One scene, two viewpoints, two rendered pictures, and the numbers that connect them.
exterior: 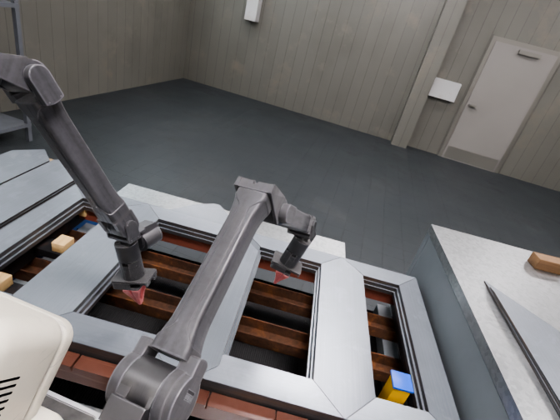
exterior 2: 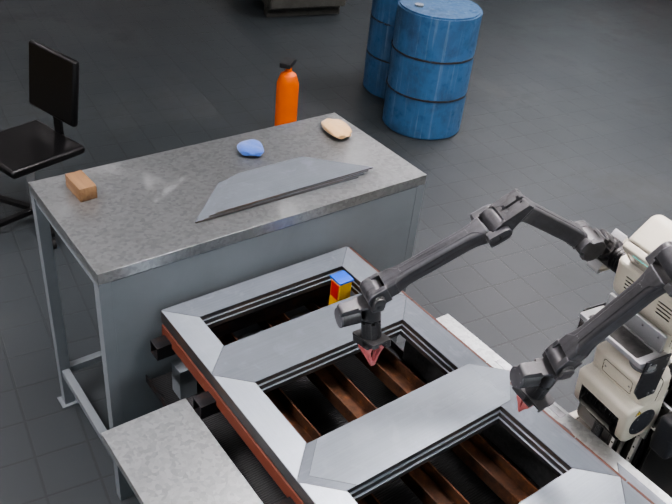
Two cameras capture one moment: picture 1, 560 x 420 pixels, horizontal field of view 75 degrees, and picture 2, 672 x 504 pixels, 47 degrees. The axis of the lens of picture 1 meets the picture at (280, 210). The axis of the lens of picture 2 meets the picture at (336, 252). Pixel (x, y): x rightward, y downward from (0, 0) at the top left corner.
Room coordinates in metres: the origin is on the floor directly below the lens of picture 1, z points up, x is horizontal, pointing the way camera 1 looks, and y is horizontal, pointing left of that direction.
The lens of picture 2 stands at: (2.16, 1.11, 2.47)
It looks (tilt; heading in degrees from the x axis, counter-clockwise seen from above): 35 degrees down; 229
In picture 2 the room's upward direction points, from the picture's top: 6 degrees clockwise
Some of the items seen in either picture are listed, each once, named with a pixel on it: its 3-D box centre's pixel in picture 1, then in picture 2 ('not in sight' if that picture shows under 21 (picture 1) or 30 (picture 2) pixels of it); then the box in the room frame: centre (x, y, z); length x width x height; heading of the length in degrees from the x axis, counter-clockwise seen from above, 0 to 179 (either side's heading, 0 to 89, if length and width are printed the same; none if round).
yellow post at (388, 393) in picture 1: (388, 402); (338, 302); (0.75, -0.47, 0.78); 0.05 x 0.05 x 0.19; 89
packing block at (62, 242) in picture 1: (62, 244); not in sight; (1.04, 0.75, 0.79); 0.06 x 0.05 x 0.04; 179
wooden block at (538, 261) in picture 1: (547, 263); (81, 185); (1.37, -1.14, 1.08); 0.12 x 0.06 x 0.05; 91
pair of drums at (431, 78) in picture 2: not in sight; (417, 48); (-1.87, -2.87, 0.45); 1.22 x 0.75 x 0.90; 78
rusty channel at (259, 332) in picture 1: (212, 320); (405, 459); (0.96, 0.14, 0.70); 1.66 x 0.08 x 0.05; 89
